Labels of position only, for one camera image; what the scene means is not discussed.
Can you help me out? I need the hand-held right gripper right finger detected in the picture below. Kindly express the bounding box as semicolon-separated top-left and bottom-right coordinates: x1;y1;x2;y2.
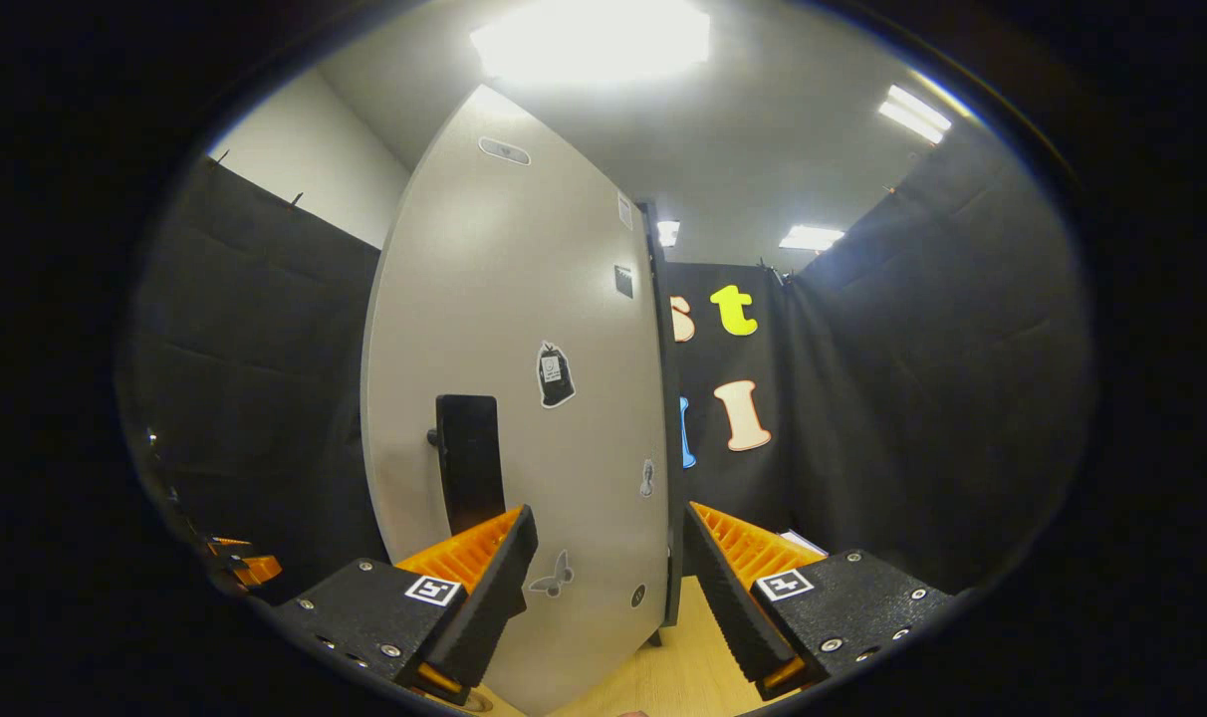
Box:
683;501;958;701

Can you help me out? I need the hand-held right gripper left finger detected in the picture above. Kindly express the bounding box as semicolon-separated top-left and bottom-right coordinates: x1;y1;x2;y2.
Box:
270;505;540;705

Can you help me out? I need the black door handle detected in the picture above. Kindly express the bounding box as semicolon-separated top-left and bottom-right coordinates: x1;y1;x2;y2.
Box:
426;394;507;537

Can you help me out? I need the grey cabinet door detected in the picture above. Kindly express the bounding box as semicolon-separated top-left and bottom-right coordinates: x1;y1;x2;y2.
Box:
360;85;672;716

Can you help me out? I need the black backdrop cloth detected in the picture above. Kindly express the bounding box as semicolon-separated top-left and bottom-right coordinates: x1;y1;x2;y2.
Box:
121;129;1097;598

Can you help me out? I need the double strip ceiling light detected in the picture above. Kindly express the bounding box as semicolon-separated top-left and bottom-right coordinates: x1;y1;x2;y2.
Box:
877;85;953;145

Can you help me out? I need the large ceiling light panel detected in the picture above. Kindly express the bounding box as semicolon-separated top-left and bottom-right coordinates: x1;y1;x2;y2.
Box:
469;0;712;86

